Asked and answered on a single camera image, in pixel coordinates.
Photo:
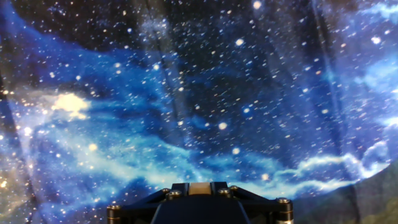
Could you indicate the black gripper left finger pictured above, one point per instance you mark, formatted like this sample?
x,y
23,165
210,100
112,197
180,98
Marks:
x,y
136,210

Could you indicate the galaxy landscape print tablecloth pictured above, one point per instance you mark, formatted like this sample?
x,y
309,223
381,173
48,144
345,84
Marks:
x,y
124,93

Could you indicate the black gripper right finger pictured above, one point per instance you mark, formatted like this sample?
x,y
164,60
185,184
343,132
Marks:
x,y
264,208

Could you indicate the small wooden cube block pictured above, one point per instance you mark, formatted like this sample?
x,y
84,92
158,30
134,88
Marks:
x,y
200,188

